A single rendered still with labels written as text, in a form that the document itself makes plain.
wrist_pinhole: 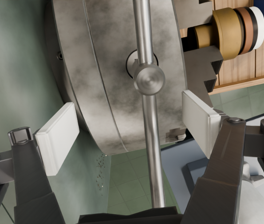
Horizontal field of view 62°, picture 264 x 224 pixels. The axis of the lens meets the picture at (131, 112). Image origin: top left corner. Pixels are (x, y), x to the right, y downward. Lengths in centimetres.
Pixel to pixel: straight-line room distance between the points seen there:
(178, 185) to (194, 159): 14
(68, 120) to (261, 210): 72
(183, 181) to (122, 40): 82
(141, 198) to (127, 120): 184
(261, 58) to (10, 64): 60
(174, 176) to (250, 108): 105
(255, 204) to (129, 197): 139
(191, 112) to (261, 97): 169
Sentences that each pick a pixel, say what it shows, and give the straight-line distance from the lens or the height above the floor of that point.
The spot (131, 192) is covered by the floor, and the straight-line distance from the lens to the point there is 204.
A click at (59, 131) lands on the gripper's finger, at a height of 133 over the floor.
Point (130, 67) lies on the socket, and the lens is 24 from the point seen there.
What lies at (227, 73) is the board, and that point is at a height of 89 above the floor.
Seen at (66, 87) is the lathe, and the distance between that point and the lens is 30.
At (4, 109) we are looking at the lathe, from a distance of 26.
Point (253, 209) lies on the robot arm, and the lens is 82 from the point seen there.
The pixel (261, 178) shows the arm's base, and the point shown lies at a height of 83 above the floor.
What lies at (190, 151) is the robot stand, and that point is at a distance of 91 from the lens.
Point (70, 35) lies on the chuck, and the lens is 25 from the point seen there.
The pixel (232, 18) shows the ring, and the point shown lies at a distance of 39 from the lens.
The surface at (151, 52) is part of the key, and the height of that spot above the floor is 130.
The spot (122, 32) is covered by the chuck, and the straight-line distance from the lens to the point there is 24.
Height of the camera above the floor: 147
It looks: 66 degrees down
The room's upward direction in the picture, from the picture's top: 174 degrees clockwise
